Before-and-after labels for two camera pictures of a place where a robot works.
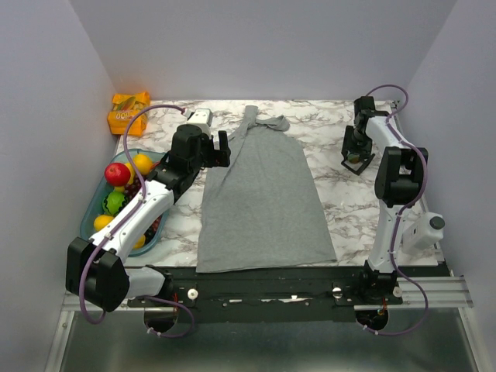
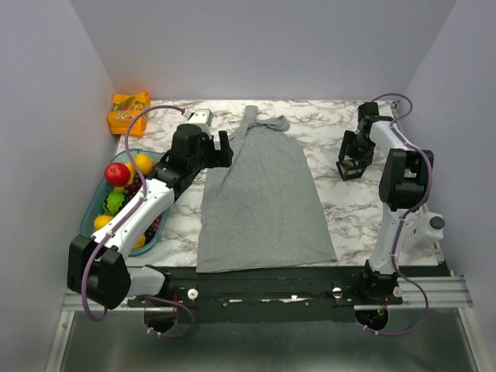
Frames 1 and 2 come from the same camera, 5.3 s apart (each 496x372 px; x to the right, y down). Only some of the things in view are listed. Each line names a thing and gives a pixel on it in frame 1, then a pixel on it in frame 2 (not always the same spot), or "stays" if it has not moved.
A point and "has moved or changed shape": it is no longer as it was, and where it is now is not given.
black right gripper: [347, 146] stays
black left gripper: [217, 159] stays
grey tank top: [261, 208] stays
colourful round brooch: [353, 158] has moved or changed shape
